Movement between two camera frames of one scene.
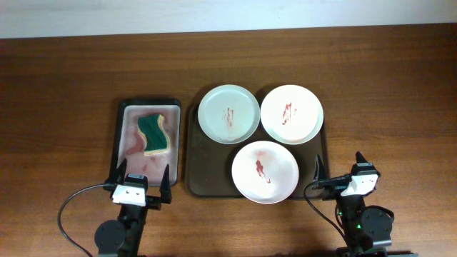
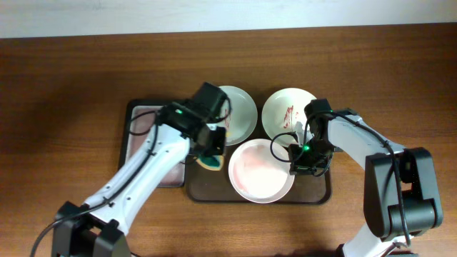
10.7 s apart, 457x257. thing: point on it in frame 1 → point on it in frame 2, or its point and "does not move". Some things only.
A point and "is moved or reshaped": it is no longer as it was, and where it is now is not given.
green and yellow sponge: x=158 y=139 is moved or reshaped
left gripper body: x=152 y=202 → x=217 y=145
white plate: x=292 y=114 does not move
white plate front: x=265 y=172 does not move
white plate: x=228 y=114 does not move
